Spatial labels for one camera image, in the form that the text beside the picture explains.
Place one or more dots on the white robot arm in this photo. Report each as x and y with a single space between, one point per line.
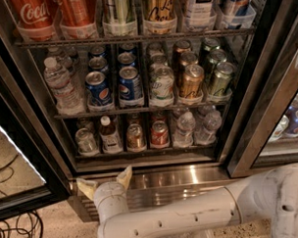
272 194

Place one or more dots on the front right Pepsi can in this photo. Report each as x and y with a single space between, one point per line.
130 87

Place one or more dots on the brown juice bottle white cap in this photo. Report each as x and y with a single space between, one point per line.
112 143

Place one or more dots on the red orange can top shelf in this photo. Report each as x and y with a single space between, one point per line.
78 18

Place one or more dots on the Pepsi can behind right door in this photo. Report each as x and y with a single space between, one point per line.
292 128

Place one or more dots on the gold LaCroix can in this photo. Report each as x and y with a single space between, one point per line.
158 15

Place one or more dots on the blue Red Bull can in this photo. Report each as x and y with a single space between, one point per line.
233 12

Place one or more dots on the open fridge glass door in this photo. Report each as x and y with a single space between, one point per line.
32 168

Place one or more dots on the green can middle shelf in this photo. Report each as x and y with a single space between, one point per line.
218 86

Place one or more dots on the water bottle bottom shelf right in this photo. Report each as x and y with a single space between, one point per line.
207 132

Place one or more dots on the front left Pepsi can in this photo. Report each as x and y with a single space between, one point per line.
99 97

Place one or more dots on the white bottle top shelf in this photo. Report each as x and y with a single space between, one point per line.
198 14

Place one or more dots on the red Coca-Cola can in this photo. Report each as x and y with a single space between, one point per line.
36 19

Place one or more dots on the green striped can top shelf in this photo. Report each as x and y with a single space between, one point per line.
119 17

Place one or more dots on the white green 7up can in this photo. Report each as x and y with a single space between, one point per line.
161 87

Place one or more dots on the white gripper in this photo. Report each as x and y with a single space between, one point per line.
109 192

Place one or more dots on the gold can middle shelf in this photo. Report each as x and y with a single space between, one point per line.
190 87

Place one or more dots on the water bottle bottom shelf left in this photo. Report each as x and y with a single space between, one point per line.
183 133

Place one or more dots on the water bottle middle shelf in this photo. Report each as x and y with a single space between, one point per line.
68 97

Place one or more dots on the silver can bottom shelf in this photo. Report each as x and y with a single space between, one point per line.
86 142

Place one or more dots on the orange soda can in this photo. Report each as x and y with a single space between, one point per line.
135 138

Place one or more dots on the water bottle shelf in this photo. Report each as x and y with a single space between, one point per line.
207 132
68 97
183 133

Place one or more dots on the red soda can bottom shelf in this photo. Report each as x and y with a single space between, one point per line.
160 137

